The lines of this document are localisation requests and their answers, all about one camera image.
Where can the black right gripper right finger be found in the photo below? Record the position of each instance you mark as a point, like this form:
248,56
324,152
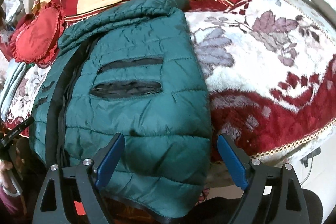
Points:
270,194

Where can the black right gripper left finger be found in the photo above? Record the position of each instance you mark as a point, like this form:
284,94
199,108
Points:
63,185

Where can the green quilted puffer jacket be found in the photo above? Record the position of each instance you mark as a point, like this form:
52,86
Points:
132,70

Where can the person hand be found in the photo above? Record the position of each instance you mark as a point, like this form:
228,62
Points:
6,181

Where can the light blue folded cloth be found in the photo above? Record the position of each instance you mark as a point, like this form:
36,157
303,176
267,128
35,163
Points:
15,73

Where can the red heart-shaped ruffled pillow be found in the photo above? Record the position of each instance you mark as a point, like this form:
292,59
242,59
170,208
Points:
36,40

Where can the floral white red bedspread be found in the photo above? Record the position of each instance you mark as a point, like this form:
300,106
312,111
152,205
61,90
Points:
269,66

